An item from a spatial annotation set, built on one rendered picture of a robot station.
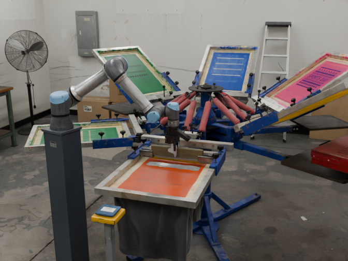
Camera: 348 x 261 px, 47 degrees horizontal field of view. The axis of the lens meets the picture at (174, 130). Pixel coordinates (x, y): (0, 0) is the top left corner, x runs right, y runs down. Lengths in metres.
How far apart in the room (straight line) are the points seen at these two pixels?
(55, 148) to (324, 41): 4.80
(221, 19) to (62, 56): 3.04
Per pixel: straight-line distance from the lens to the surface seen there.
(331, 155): 2.60
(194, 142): 2.87
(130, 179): 2.47
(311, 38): 6.56
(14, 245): 3.84
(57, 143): 2.67
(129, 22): 7.15
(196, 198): 2.15
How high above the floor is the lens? 1.94
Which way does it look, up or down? 17 degrees down
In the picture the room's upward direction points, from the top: straight up
